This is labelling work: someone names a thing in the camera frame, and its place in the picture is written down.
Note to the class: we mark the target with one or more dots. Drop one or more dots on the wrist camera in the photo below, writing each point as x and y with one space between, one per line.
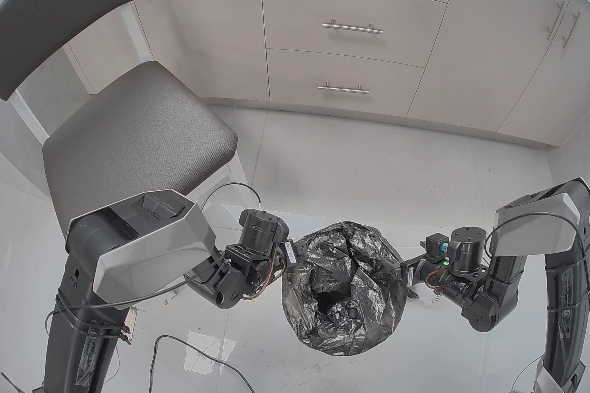
435 248
281 232

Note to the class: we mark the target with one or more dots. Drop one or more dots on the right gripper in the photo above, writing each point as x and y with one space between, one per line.
417 275

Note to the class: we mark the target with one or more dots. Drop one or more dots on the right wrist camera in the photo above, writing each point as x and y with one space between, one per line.
435 248

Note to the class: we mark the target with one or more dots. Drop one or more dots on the grey padded chair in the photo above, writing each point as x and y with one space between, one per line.
138 128

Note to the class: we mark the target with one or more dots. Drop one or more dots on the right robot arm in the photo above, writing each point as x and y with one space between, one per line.
525 234

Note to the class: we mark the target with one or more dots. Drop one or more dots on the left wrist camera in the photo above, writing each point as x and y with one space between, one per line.
281 232

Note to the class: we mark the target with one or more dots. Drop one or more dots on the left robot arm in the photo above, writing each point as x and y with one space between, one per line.
152 243

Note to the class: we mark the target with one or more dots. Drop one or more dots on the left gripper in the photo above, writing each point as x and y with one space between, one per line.
288 253

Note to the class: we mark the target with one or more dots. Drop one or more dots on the black plastic bag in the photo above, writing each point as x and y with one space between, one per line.
341 290

